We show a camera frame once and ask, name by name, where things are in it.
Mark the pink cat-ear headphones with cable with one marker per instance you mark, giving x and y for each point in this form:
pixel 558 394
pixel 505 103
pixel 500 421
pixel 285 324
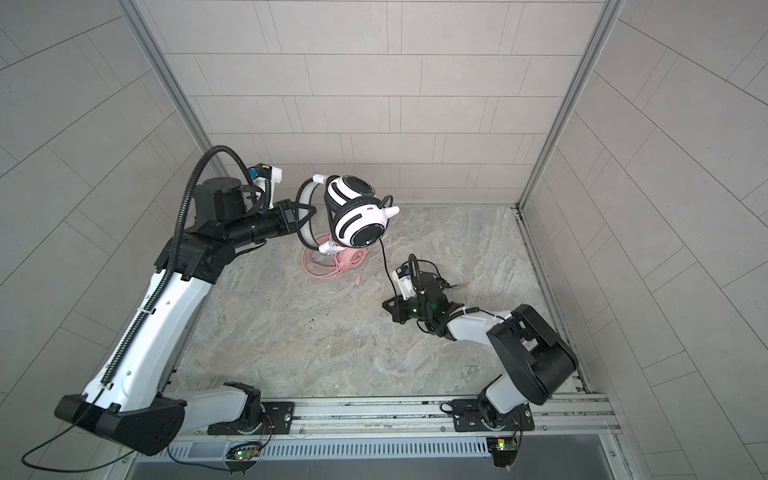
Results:
pixel 327 267

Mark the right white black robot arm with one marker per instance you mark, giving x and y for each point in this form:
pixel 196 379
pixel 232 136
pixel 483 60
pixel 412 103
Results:
pixel 536 360

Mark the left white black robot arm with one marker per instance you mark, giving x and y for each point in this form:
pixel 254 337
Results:
pixel 126 402

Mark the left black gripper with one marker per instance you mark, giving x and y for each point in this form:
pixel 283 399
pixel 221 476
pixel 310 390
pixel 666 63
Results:
pixel 283 218

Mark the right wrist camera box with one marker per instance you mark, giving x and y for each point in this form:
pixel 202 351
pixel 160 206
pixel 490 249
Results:
pixel 402 278

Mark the white ventilation grille strip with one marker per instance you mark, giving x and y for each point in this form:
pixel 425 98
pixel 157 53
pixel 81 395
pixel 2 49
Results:
pixel 340 448

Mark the right circuit board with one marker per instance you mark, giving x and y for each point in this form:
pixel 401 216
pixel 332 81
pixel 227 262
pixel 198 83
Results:
pixel 503 450

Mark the left green circuit board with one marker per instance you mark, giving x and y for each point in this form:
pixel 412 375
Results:
pixel 243 456

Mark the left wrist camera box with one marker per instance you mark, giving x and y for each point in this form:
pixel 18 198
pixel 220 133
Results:
pixel 265 178

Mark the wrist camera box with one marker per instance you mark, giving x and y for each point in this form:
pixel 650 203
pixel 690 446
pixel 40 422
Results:
pixel 265 178
pixel 402 278

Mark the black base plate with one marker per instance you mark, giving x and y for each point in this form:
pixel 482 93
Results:
pixel 471 415
pixel 275 418

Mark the white black headphones with cable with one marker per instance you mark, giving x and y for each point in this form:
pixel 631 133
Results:
pixel 357 217

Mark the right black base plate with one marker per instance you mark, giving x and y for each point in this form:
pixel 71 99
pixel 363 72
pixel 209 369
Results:
pixel 471 415

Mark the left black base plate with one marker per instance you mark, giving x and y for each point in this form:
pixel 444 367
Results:
pixel 275 418

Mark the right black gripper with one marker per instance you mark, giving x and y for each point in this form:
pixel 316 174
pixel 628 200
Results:
pixel 398 313

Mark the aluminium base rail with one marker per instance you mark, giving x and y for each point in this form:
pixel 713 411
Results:
pixel 420 416

